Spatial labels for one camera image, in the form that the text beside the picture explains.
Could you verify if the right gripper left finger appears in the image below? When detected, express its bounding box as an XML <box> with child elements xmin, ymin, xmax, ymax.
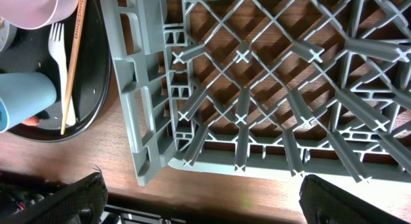
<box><xmin>1</xmin><ymin>172</ymin><xmax>108</xmax><ymax>224</ymax></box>

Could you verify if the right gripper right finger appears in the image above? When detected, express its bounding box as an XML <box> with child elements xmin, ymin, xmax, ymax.
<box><xmin>299</xmin><ymin>175</ymin><xmax>405</xmax><ymax>224</ymax></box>

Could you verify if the blue cup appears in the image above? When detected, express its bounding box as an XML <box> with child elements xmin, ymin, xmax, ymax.
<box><xmin>1</xmin><ymin>72</ymin><xmax>57</xmax><ymax>133</ymax></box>

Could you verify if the pink bowl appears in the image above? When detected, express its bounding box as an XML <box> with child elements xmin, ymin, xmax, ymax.
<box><xmin>1</xmin><ymin>0</ymin><xmax>79</xmax><ymax>30</ymax></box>

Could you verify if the grey dishwasher rack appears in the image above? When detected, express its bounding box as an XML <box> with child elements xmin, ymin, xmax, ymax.
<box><xmin>100</xmin><ymin>0</ymin><xmax>410</xmax><ymax>185</ymax></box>

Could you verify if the orange carrot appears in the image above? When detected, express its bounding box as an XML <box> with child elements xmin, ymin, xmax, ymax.
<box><xmin>22</xmin><ymin>116</ymin><xmax>40</xmax><ymax>126</ymax></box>

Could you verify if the round black tray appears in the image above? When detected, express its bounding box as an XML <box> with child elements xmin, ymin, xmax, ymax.
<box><xmin>1</xmin><ymin>0</ymin><xmax>111</xmax><ymax>142</ymax></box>

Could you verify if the white plastic fork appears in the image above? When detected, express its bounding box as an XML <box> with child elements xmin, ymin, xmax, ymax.
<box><xmin>48</xmin><ymin>22</ymin><xmax>68</xmax><ymax>111</ymax></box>

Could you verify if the wooden chopstick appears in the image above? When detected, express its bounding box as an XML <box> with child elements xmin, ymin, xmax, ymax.
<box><xmin>60</xmin><ymin>0</ymin><xmax>87</xmax><ymax>135</ymax></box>

